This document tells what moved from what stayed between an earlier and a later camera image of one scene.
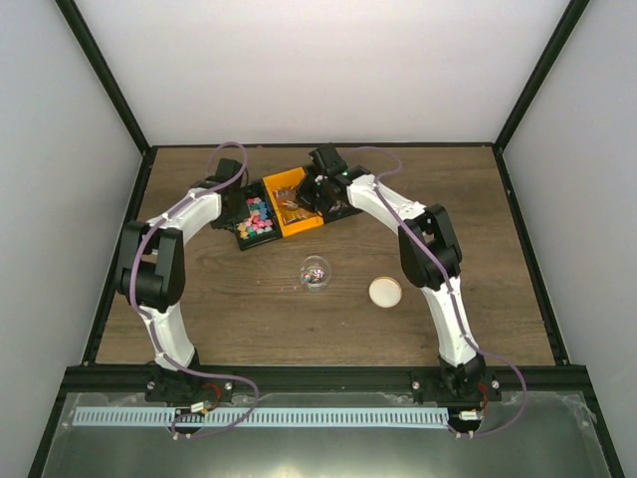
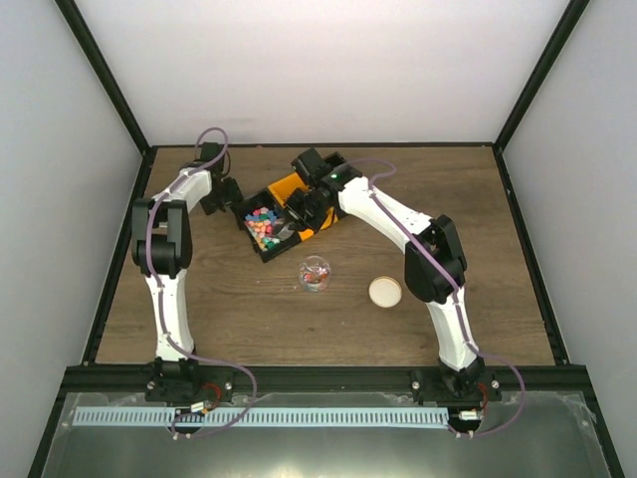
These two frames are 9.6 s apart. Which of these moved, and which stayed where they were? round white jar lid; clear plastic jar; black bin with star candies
Moved: black bin with star candies
Stayed: round white jar lid; clear plastic jar
